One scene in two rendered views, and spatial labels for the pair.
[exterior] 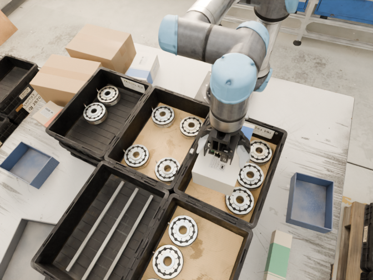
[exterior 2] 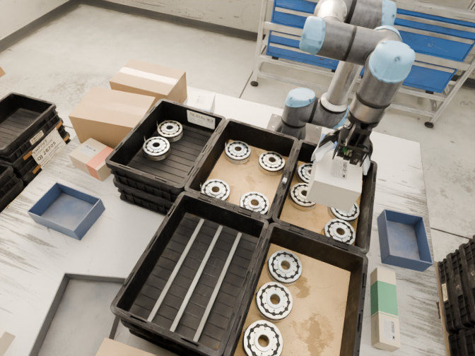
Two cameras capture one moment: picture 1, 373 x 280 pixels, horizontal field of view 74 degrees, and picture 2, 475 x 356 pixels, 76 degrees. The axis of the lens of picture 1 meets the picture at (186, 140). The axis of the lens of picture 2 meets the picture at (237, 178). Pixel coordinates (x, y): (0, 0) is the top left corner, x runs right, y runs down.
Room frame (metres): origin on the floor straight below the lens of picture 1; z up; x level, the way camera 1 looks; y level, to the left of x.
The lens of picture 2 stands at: (-0.18, 0.33, 1.73)
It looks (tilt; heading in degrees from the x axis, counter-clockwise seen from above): 50 degrees down; 343
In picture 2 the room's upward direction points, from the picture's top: 6 degrees clockwise
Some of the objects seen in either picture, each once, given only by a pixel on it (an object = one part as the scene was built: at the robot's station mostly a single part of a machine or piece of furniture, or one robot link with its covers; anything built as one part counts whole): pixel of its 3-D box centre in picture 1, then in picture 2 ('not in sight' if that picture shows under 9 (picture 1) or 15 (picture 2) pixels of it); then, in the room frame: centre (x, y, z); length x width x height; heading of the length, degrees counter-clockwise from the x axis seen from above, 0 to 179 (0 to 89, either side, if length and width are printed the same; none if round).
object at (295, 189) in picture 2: not in sight; (304, 194); (0.40, -0.10, 0.86); 0.10 x 0.10 x 0.01
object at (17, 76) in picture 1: (22, 99); (26, 147); (1.31, 1.18, 0.37); 0.40 x 0.30 x 0.45; 151
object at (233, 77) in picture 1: (231, 88); (384, 73); (0.29, -0.09, 1.41); 0.09 x 0.08 x 0.11; 152
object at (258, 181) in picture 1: (250, 175); (344, 208); (0.32, -0.22, 0.86); 0.10 x 0.10 x 0.01
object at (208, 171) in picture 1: (223, 154); (335, 169); (0.31, -0.10, 1.09); 0.20 x 0.12 x 0.09; 151
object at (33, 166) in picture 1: (29, 164); (68, 210); (0.55, 0.75, 0.74); 0.20 x 0.15 x 0.07; 57
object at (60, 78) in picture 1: (72, 83); (117, 120); (0.99, 0.57, 0.78); 0.30 x 0.22 x 0.16; 67
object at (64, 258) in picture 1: (109, 229); (198, 269); (0.18, 0.31, 0.87); 0.40 x 0.30 x 0.11; 147
